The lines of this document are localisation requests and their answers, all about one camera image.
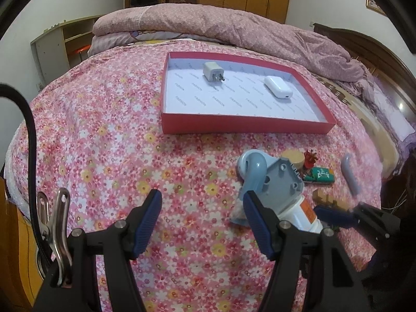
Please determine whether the grey plastic tube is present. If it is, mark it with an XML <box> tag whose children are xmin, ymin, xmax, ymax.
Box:
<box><xmin>341</xmin><ymin>153</ymin><xmax>361</xmax><ymax>197</ymax></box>

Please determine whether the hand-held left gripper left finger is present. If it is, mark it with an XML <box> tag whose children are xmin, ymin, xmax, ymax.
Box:
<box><xmin>36</xmin><ymin>188</ymin><xmax>163</xmax><ymax>312</ymax></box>

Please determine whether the white earbuds case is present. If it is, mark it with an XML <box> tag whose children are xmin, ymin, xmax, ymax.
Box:
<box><xmin>263</xmin><ymin>75</ymin><xmax>294</xmax><ymax>99</ymax></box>

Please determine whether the dark wooden headboard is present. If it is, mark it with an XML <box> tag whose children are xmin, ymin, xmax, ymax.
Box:
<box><xmin>314</xmin><ymin>23</ymin><xmax>416</xmax><ymax>121</ymax></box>

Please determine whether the purple pillow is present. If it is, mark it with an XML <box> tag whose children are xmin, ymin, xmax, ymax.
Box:
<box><xmin>357</xmin><ymin>71</ymin><xmax>416</xmax><ymax>157</ymax></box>

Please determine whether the framed wall picture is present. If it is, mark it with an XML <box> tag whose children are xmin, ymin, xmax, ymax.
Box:
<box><xmin>366</xmin><ymin>0</ymin><xmax>387</xmax><ymax>17</ymax></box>

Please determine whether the black cable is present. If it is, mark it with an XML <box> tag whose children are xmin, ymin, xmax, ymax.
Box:
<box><xmin>0</xmin><ymin>84</ymin><xmax>54</xmax><ymax>282</ymax></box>

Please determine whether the white wall charger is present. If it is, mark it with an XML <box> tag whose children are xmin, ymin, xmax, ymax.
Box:
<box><xmin>202</xmin><ymin>61</ymin><xmax>227</xmax><ymax>84</ymax></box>

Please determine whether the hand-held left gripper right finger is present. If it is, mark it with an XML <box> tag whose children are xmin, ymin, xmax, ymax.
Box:
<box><xmin>243</xmin><ymin>190</ymin><xmax>368</xmax><ymax>312</ymax></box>

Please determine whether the white bottle orange label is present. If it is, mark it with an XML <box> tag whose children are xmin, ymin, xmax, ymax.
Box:
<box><xmin>279</xmin><ymin>197</ymin><xmax>324</xmax><ymax>235</ymax></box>

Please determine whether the pink floral bedsheet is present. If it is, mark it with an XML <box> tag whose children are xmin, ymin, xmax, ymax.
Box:
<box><xmin>5</xmin><ymin>37</ymin><xmax>384</xmax><ymax>312</ymax></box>

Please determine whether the beige shelf unit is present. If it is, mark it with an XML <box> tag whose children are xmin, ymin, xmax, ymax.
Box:
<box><xmin>31</xmin><ymin>15</ymin><xmax>106</xmax><ymax>87</ymax></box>

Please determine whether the small green box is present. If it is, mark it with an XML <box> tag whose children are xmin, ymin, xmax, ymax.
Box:
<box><xmin>304</xmin><ymin>166</ymin><xmax>335</xmax><ymax>185</ymax></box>

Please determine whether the red plastic item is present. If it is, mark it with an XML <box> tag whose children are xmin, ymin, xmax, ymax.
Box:
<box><xmin>73</xmin><ymin>45</ymin><xmax>92</xmax><ymax>61</ymax></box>

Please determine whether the pink quilt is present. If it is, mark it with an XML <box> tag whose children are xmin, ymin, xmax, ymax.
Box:
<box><xmin>88</xmin><ymin>3</ymin><xmax>369</xmax><ymax>83</ymax></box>

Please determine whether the wooden puzzle piece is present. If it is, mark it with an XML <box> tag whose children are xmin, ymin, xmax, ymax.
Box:
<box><xmin>312</xmin><ymin>190</ymin><xmax>353</xmax><ymax>209</ymax></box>

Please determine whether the metal spring clip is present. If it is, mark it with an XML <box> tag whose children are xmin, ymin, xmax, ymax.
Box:
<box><xmin>36</xmin><ymin>187</ymin><xmax>74</xmax><ymax>287</ymax></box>

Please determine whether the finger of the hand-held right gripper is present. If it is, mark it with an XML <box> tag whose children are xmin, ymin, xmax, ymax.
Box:
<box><xmin>354</xmin><ymin>201</ymin><xmax>400</xmax><ymax>222</ymax></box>
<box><xmin>314</xmin><ymin>205</ymin><xmax>369</xmax><ymax>232</ymax></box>

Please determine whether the round wooden disc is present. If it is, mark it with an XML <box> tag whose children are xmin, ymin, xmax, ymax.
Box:
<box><xmin>281</xmin><ymin>150</ymin><xmax>306</xmax><ymax>171</ymax></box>

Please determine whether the red cardboard tray box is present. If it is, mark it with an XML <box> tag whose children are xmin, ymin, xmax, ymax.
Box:
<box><xmin>161</xmin><ymin>51</ymin><xmax>337</xmax><ymax>135</ymax></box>

